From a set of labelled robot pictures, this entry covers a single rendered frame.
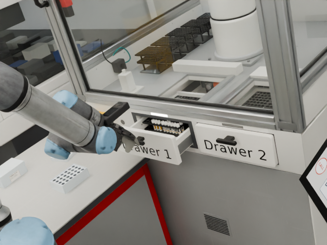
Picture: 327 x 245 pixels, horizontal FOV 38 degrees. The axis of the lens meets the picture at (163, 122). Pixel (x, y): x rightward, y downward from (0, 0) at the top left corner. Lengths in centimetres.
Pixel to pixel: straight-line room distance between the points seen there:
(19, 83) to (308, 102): 81
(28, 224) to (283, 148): 76
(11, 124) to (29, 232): 118
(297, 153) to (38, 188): 99
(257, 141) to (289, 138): 10
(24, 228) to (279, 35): 80
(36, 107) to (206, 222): 100
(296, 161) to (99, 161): 81
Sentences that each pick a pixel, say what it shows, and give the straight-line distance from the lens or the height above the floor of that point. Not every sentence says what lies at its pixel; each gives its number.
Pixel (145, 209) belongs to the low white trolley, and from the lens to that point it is 195.
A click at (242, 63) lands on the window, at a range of 143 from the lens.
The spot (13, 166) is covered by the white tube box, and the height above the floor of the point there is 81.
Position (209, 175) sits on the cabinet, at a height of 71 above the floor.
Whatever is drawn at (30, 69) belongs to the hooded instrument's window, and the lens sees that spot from 236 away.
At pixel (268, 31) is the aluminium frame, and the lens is 133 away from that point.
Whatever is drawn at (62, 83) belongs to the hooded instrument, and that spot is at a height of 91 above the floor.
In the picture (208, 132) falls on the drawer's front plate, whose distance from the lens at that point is 160.
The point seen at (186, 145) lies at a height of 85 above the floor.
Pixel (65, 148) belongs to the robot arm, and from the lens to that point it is 139.
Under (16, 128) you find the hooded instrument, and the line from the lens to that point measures 232.
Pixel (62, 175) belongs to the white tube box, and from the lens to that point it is 188.
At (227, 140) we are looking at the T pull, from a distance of 153.
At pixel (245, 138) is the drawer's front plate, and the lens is 152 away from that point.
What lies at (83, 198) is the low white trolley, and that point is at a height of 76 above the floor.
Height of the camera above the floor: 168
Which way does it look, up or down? 26 degrees down
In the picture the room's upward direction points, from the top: 16 degrees counter-clockwise
